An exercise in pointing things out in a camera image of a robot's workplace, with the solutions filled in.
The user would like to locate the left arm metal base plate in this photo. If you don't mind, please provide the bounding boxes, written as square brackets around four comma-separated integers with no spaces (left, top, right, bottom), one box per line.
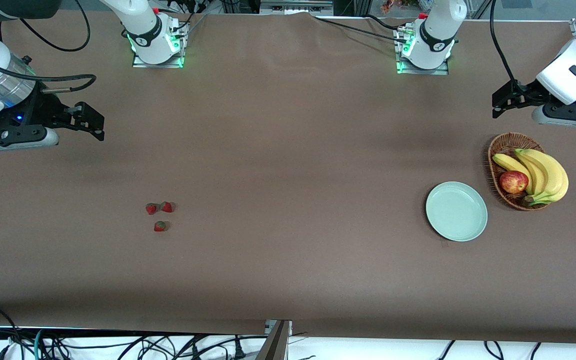
[395,27,450,76]

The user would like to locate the pale green plate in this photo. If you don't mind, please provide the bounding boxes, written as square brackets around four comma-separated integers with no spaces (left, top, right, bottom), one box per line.
[425,181,489,243]

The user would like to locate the large yellow banana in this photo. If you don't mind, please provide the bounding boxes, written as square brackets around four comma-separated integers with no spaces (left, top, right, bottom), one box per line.
[518,148,569,206]

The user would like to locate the short black table cable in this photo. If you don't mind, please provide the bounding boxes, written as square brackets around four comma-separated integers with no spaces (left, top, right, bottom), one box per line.
[365,14,405,32]

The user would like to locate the aluminium profile post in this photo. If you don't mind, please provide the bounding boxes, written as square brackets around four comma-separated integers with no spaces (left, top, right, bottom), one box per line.
[257,320,293,360]

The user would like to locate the colourful background objects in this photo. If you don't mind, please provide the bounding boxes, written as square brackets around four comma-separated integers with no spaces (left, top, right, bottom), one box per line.
[380,0,421,14]

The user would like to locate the brown wicker basket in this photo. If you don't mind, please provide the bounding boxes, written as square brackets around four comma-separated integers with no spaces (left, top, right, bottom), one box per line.
[488,132,551,212]

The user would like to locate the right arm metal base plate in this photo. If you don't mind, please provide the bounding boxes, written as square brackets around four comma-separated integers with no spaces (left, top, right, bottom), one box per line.
[132,22,185,68]

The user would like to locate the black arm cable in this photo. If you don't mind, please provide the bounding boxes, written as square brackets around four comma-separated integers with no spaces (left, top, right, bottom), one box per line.
[0,0,97,93]
[490,0,528,97]

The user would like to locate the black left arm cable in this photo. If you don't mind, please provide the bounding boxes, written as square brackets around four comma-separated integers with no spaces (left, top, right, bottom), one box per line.
[490,0,528,97]

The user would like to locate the small yellow banana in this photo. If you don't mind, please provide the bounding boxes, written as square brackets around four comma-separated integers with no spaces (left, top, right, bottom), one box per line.
[492,153,534,196]

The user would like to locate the long black table cable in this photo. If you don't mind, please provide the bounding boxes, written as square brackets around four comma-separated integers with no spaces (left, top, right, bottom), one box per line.
[313,16,410,43]

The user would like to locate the black base cable bundle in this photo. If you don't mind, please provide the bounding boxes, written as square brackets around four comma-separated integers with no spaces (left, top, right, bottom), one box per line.
[158,0,210,33]

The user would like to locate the red apple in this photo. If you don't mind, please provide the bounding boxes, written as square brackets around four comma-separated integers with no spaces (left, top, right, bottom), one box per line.
[499,170,530,195]

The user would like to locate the aluminium frame rail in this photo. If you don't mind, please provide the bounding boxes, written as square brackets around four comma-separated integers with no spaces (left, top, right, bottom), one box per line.
[259,0,334,16]

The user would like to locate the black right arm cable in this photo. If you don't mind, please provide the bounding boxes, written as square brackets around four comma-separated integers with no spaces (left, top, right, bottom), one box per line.
[0,0,97,93]

